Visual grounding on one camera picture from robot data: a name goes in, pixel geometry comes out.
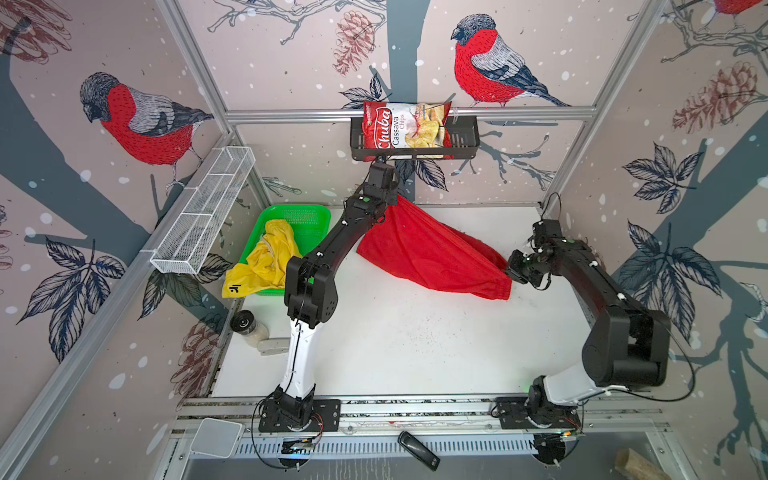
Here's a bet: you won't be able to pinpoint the black round lens cap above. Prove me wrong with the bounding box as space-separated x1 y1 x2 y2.
230 310 257 336

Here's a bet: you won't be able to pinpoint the yellow shorts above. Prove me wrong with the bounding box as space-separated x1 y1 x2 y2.
222 219 300 298

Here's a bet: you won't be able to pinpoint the white square pad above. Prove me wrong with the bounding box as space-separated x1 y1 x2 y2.
190 418 244 459

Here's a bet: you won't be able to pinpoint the red cassava chips bag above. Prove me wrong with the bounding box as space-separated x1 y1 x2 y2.
363 101 451 149

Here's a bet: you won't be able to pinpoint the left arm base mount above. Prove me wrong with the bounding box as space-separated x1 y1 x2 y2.
256 386 341 433

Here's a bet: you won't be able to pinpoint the black wall basket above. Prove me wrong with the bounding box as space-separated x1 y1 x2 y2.
350 116 480 161

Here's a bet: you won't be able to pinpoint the white wire mesh basket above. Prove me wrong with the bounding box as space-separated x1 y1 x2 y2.
150 146 255 275

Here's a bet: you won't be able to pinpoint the black remote-like device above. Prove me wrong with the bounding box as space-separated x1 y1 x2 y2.
397 431 440 471

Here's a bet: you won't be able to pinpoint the horizontal aluminium frame bar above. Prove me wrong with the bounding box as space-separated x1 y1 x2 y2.
224 106 599 125

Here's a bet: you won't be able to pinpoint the green plastic tray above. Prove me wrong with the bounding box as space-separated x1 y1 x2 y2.
238 204 331 296

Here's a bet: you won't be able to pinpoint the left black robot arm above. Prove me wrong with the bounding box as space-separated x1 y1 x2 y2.
272 159 398 426

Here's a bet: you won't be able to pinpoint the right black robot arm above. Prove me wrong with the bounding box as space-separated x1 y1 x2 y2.
506 219 671 409

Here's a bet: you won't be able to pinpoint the red shorts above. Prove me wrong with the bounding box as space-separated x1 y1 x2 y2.
357 196 512 301

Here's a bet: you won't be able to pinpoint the aluminium rail base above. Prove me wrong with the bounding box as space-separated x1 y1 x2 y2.
163 395 675 469

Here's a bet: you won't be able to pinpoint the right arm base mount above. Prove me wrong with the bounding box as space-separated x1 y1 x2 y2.
489 376 582 430

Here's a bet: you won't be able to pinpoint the wooden block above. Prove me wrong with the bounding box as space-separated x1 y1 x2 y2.
614 448 671 480

